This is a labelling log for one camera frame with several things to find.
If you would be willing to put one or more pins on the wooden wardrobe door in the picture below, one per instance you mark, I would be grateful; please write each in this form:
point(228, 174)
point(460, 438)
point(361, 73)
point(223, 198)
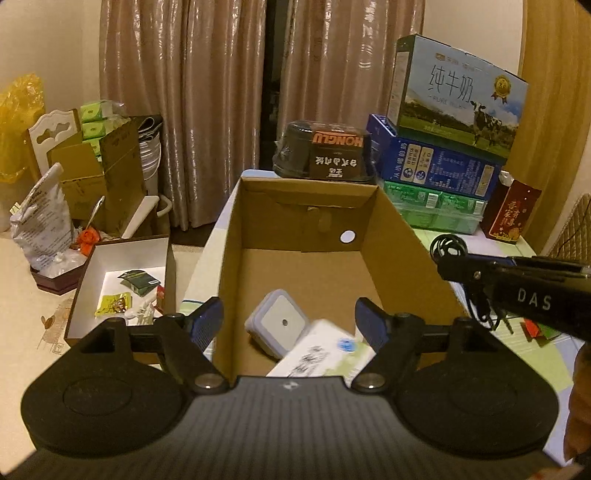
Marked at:
point(553, 131)

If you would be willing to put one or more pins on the beige window curtain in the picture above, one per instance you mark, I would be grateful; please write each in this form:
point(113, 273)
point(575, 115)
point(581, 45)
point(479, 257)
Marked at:
point(209, 70)

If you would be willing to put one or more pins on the open brown cardboard box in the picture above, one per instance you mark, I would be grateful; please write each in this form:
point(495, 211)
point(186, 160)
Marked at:
point(327, 244)

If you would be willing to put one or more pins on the quilted brown chair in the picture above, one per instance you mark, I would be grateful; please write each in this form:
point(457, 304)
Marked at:
point(573, 243)

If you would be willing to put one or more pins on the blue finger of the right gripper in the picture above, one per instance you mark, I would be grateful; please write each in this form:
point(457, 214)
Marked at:
point(455, 269)

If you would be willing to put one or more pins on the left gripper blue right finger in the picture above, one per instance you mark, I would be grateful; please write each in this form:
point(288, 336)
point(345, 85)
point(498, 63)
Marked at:
point(395, 340)

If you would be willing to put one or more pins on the crumpled white plastic bag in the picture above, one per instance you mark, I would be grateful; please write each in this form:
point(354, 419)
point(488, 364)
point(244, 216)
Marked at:
point(42, 227)

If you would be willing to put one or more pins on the plaid tablecloth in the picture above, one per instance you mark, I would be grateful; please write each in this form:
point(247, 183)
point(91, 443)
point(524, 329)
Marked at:
point(553, 360)

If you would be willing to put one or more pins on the white lined floor box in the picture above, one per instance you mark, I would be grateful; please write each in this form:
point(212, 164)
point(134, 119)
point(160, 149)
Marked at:
point(102, 294)

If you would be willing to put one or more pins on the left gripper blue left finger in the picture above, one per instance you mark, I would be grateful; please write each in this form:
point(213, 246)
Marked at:
point(183, 340)

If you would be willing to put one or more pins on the green shrink-wrapped drink pack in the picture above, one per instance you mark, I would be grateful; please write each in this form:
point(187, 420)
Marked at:
point(428, 209)

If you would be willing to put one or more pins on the green tissue packs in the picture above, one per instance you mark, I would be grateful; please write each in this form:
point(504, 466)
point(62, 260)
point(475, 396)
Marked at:
point(98, 119)

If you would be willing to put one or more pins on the blue milk carton box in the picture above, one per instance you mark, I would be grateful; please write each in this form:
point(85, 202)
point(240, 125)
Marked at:
point(401, 160)

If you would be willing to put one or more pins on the person's right hand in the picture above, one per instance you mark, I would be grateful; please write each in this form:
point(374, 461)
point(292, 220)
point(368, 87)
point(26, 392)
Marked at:
point(577, 433)

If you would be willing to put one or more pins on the brown cardboard boxes on floor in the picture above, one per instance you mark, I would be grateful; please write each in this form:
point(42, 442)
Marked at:
point(104, 186)

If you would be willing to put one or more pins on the pure milk carton box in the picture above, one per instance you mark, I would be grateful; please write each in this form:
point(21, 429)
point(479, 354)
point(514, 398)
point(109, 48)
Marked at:
point(454, 99)

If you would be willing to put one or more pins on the red candy packet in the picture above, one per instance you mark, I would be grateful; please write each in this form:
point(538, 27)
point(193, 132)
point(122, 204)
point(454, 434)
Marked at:
point(539, 331)

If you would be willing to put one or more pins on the black Honglu food package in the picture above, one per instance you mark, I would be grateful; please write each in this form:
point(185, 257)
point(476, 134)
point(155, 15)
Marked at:
point(324, 151)

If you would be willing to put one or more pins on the red gift box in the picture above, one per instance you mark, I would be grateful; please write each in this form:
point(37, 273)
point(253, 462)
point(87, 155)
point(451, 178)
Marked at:
point(508, 210)

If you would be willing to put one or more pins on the white green medicine box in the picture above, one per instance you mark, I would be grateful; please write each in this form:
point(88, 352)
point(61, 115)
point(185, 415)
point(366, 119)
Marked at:
point(326, 350)

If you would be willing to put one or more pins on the white square charger box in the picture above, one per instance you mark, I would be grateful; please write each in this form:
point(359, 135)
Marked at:
point(277, 324)

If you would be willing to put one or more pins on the yellow plastic bag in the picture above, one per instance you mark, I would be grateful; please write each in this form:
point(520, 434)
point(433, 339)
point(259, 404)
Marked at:
point(22, 104)

